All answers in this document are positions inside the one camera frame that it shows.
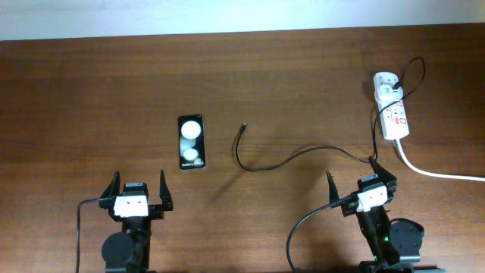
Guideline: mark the white USB charger plug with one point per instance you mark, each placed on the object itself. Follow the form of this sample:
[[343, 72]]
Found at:
[[384, 93]]

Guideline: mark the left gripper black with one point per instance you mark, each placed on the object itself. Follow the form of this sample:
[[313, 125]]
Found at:
[[157, 211]]

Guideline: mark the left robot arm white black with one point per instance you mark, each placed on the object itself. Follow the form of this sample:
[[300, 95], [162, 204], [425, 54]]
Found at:
[[129, 250]]

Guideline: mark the black Samsung Galaxy smartphone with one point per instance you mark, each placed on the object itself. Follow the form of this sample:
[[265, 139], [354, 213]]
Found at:
[[191, 142]]

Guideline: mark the white power strip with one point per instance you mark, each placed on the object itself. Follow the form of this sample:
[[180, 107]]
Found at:
[[393, 118]]

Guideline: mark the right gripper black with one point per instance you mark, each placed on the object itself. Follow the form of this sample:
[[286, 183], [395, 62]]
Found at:
[[388, 179]]

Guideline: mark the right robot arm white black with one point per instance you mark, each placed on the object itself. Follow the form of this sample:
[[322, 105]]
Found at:
[[394, 244]]

